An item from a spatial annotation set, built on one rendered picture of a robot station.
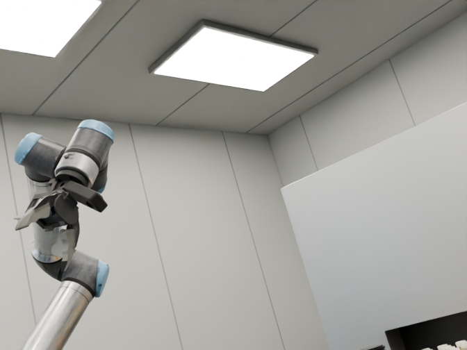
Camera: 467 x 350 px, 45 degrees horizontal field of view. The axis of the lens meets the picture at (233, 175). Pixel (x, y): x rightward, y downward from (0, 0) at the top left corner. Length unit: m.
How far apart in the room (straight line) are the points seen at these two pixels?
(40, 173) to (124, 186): 3.33
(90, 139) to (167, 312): 3.45
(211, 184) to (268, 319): 1.38
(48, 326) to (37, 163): 0.57
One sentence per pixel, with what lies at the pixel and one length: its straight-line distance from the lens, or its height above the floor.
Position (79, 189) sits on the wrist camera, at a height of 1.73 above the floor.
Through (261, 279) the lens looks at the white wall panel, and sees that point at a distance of 5.49.
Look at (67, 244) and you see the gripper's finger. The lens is 1.27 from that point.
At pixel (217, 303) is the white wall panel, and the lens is 5.05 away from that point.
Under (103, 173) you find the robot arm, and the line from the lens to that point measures 1.44.
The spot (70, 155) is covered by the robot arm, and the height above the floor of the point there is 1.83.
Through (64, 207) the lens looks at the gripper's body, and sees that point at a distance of 1.26.
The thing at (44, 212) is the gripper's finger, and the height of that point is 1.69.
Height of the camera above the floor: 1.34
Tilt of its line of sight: 16 degrees up
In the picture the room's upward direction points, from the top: 16 degrees counter-clockwise
